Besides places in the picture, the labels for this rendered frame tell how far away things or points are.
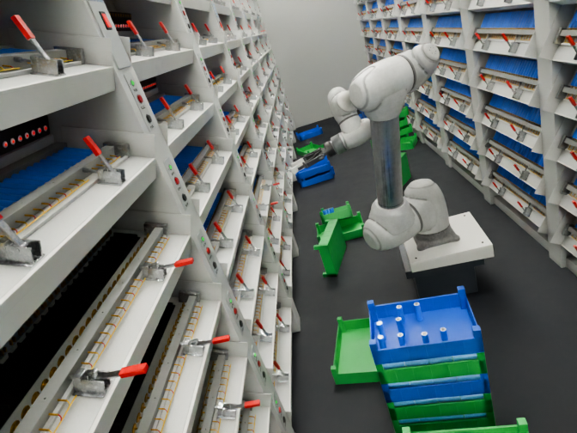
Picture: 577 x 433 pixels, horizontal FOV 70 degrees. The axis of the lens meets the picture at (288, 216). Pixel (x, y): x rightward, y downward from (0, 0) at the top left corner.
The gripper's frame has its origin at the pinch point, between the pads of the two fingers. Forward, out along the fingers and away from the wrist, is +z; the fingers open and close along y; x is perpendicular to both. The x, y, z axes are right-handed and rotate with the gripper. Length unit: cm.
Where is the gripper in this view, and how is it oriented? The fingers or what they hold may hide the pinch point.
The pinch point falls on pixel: (296, 167)
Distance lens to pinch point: 203.6
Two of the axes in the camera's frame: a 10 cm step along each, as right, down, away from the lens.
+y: 0.1, -4.1, 9.1
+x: -4.9, -7.9, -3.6
